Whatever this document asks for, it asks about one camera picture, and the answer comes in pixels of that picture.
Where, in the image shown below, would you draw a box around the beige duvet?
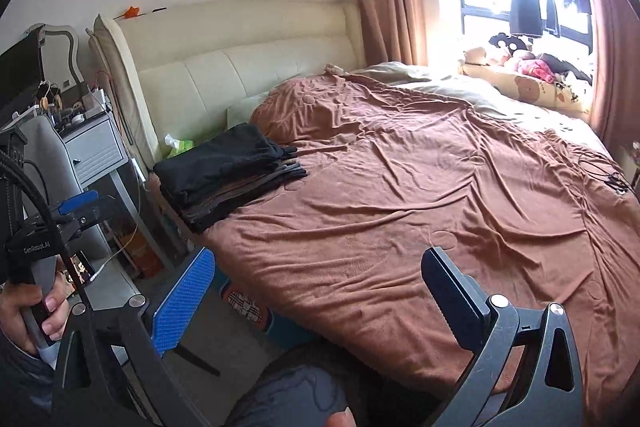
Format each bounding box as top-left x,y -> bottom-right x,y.
350,61 -> 613,152

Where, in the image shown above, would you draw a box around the cream padded headboard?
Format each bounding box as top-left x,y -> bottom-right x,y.
122,0 -> 363,158

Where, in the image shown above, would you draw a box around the smartphone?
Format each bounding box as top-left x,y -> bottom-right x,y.
70,252 -> 96,288

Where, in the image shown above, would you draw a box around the beige plush bear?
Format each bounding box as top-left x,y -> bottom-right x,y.
462,47 -> 501,68

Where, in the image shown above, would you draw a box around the black long-sleeve shirt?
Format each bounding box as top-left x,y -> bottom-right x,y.
152,123 -> 298,208

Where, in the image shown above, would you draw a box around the silver framed mirror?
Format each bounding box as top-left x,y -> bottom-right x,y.
0,23 -> 86,128

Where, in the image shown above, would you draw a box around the stack of folded clothes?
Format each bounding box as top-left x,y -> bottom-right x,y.
160,157 -> 308,233

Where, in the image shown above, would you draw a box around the bear print long pillow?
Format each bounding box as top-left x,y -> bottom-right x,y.
460,62 -> 593,118

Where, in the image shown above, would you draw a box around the green tissue pack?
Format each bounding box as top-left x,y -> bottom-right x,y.
162,133 -> 201,158

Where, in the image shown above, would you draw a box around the person's patterned grey trousers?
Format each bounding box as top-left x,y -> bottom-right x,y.
235,339 -> 436,427

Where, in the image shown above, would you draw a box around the black cables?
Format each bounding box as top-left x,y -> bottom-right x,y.
575,152 -> 636,195

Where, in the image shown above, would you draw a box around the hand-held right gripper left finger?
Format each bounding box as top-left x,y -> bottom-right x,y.
52,246 -> 217,427

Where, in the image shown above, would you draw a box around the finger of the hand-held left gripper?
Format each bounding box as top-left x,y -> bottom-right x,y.
47,189 -> 117,238

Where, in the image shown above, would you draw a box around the grey bedside table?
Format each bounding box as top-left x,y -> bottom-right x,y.
60,109 -> 166,278

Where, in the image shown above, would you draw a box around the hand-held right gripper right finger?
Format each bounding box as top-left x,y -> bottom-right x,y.
421,246 -> 586,427

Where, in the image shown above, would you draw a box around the narrow dark hanging garment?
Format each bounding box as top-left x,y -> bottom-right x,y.
542,0 -> 561,32

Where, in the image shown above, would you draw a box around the brown fleece blanket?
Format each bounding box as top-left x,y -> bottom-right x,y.
200,69 -> 640,413

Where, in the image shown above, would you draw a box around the person's left hand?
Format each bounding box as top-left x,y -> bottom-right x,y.
0,264 -> 71,353

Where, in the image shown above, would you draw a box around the black crumpled cloth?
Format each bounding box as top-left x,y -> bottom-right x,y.
540,53 -> 593,82

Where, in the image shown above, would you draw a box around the person's left forearm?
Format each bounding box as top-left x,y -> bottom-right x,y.
0,332 -> 56,427

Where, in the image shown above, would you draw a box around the pink plush toy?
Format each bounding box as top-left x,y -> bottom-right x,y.
517,59 -> 556,82

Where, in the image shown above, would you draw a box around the black white plush toy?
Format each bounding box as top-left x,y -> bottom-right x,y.
487,34 -> 531,52

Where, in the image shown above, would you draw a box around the person's right hand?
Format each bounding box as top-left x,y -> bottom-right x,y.
326,408 -> 358,427

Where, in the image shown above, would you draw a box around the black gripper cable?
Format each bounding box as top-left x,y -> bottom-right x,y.
0,152 -> 101,323

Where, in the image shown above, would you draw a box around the orange box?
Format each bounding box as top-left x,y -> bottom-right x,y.
132,232 -> 166,278

